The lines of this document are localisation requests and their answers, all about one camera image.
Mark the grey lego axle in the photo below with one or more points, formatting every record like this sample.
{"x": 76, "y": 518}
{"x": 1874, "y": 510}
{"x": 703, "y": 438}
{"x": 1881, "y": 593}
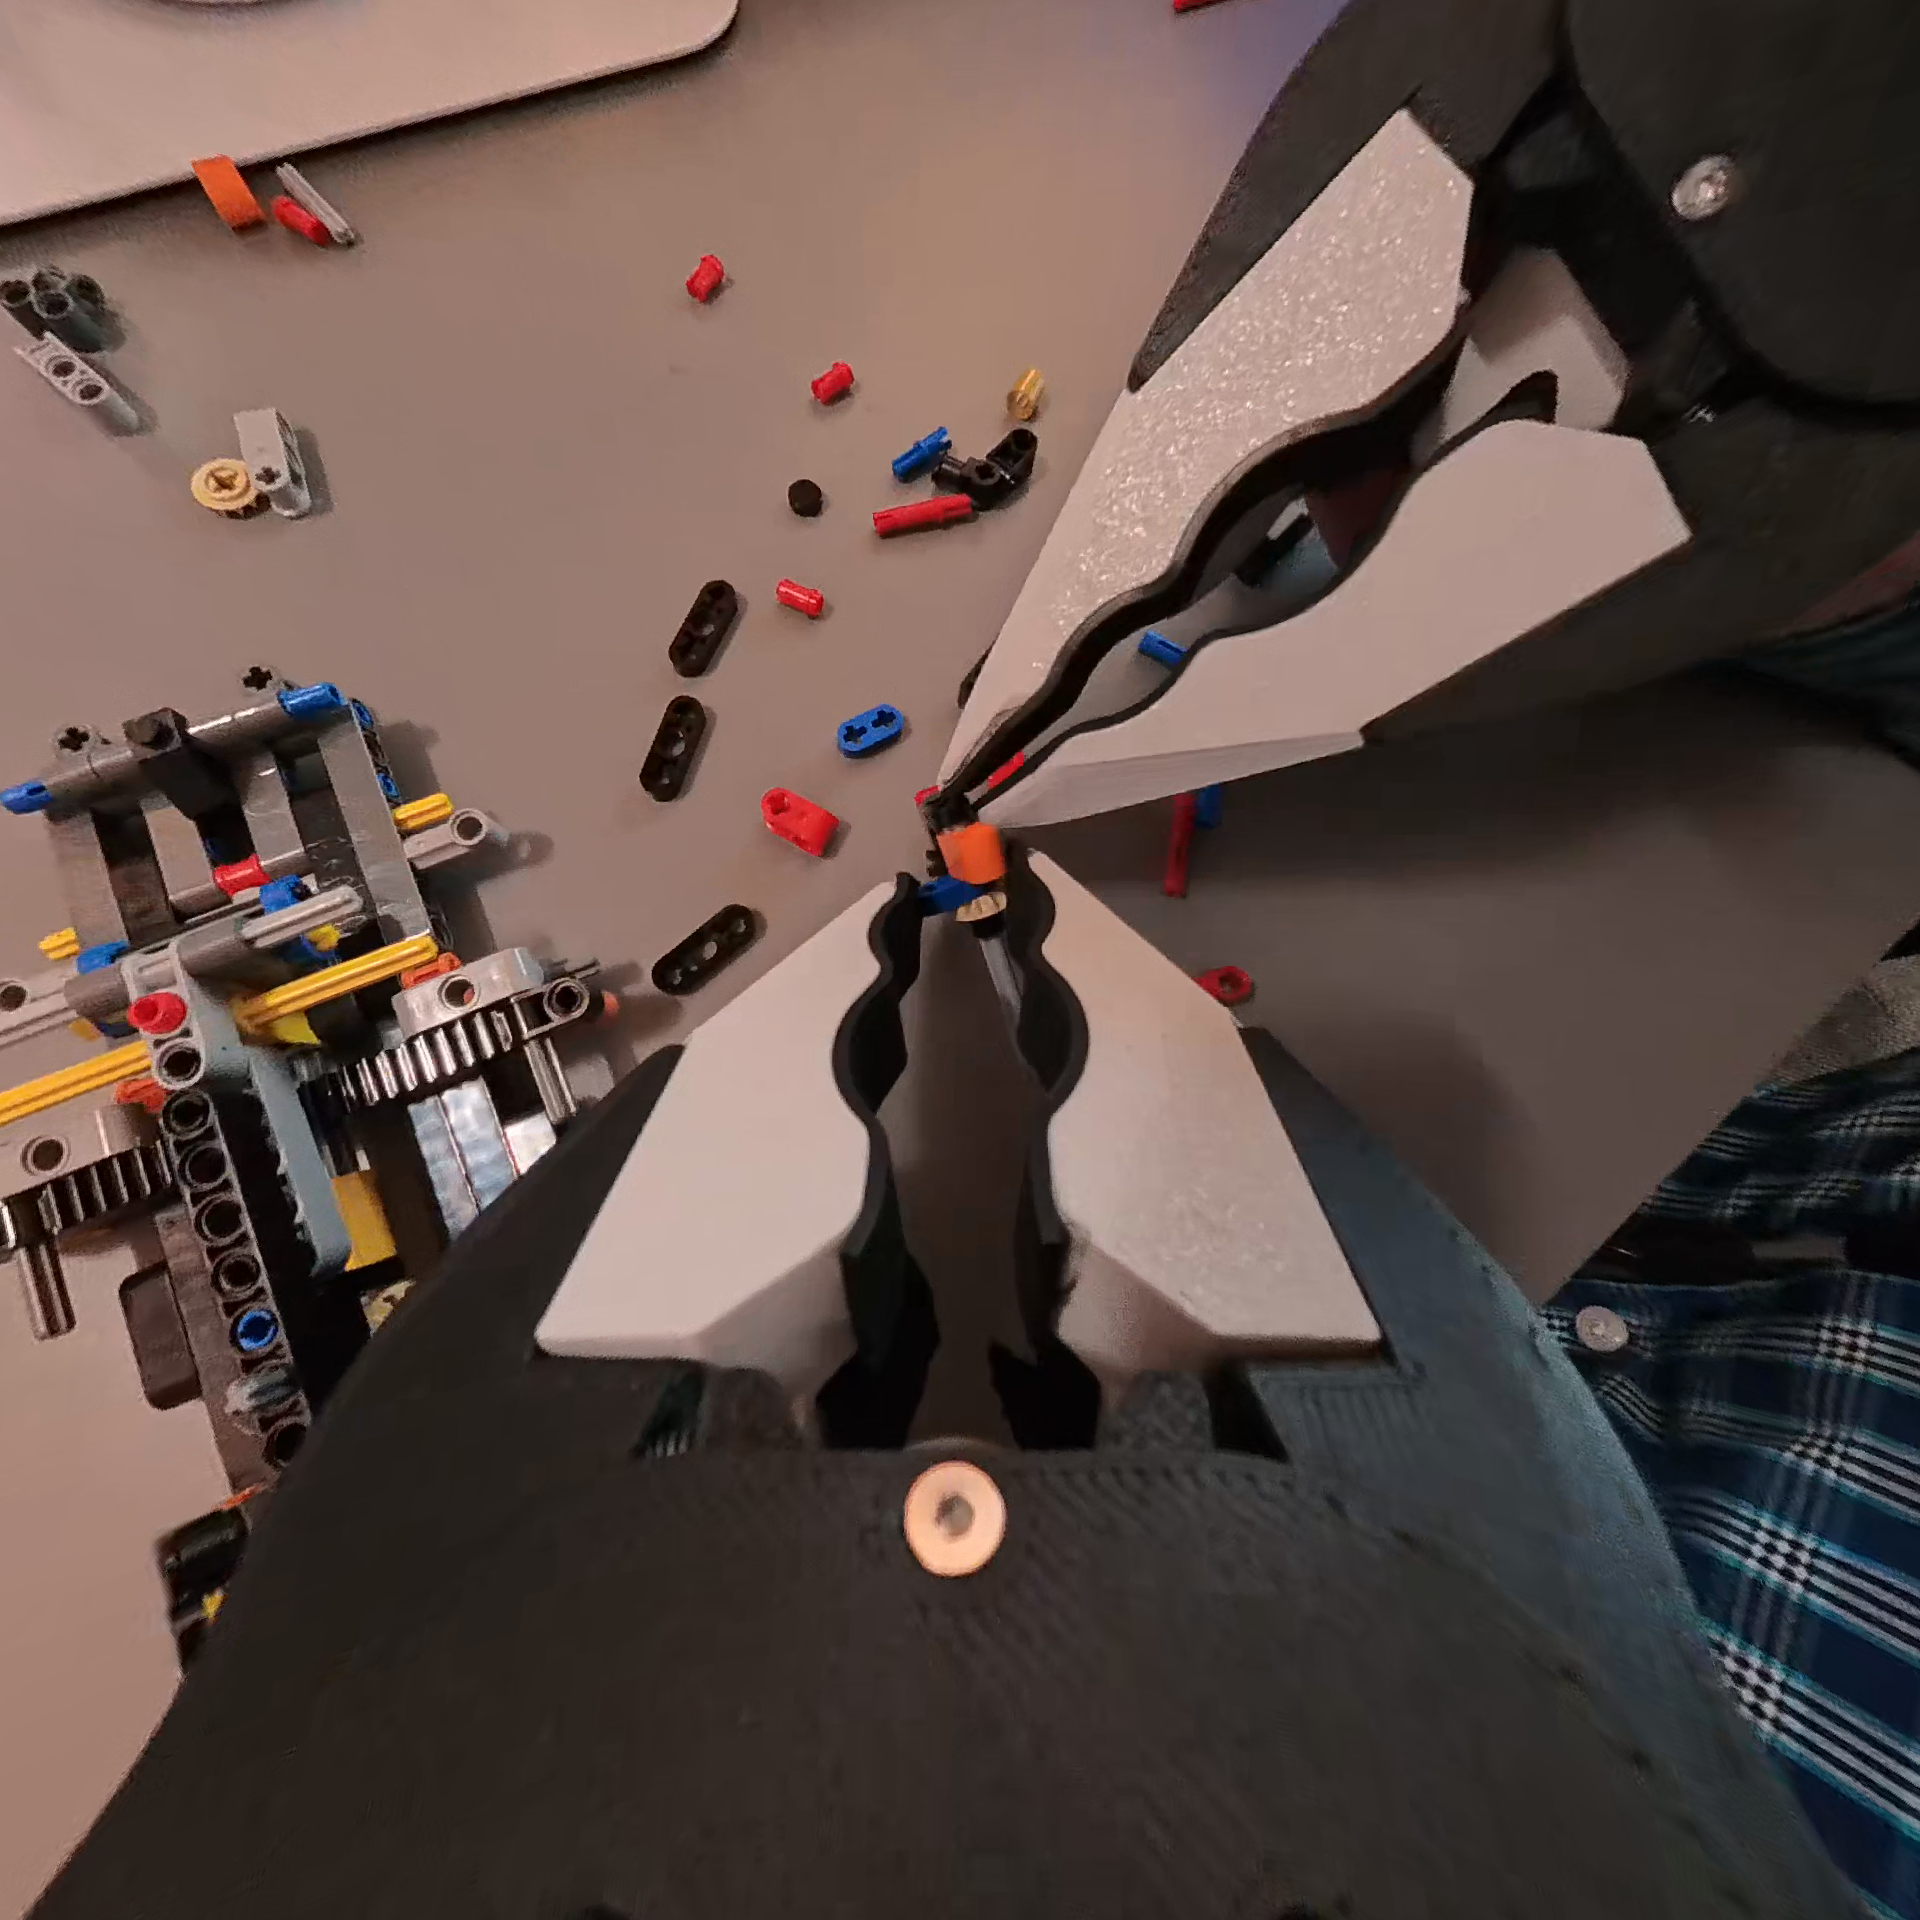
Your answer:
{"x": 324, "y": 205}

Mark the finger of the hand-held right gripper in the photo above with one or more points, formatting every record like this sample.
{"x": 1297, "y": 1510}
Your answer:
{"x": 1277, "y": 389}
{"x": 1425, "y": 644}

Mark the red lego connector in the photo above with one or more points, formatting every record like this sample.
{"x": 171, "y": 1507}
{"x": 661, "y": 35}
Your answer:
{"x": 1223, "y": 982}

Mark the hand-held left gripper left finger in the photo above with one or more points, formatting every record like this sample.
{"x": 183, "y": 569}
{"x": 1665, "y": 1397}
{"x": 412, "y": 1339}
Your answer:
{"x": 705, "y": 1185}

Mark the orange lego piece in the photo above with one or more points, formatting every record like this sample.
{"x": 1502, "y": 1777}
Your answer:
{"x": 225, "y": 189}

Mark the black lego connector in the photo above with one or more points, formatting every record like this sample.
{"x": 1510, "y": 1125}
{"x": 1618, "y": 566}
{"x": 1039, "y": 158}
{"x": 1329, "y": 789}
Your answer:
{"x": 985, "y": 470}

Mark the light grey lego beam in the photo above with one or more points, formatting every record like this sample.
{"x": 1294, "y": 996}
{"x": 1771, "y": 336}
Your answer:
{"x": 83, "y": 381}

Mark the long red lego pin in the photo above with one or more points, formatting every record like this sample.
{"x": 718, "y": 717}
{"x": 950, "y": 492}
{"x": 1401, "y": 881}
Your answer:
{"x": 922, "y": 517}

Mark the short red lego beam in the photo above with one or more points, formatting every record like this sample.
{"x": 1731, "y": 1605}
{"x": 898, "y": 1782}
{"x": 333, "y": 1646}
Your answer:
{"x": 797, "y": 820}

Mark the pale mat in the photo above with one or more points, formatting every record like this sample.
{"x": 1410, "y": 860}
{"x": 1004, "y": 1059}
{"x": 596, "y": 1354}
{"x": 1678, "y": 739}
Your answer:
{"x": 375, "y": 75}

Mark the red lego axle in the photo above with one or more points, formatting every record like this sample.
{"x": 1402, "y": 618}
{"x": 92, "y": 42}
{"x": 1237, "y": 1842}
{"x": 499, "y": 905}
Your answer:
{"x": 1181, "y": 849}

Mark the short blue lego beam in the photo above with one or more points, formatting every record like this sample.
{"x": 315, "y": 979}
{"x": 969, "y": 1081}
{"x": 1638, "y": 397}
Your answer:
{"x": 869, "y": 730}

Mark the dark grey lego connector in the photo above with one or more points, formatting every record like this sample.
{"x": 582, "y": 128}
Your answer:
{"x": 59, "y": 301}

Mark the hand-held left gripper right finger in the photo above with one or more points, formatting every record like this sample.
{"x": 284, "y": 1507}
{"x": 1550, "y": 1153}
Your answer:
{"x": 1201, "y": 1185}

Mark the large lego technic assembly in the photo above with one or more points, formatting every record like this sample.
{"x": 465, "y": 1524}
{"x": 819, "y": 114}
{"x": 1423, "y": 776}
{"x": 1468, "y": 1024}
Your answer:
{"x": 196, "y": 1140}

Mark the small lego axle assembly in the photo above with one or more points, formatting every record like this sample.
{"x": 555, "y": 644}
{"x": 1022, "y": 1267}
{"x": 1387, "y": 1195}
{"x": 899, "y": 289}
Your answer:
{"x": 969, "y": 852}

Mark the black lego beam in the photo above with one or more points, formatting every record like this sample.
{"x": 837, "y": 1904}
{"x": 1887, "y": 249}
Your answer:
{"x": 675, "y": 971}
{"x": 658, "y": 773}
{"x": 687, "y": 652}

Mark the tan lego bush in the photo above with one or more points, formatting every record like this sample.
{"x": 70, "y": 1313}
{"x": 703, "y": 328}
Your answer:
{"x": 1025, "y": 394}

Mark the tan lego gear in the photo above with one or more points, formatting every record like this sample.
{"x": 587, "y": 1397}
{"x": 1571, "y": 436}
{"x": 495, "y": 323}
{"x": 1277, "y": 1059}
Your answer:
{"x": 225, "y": 485}

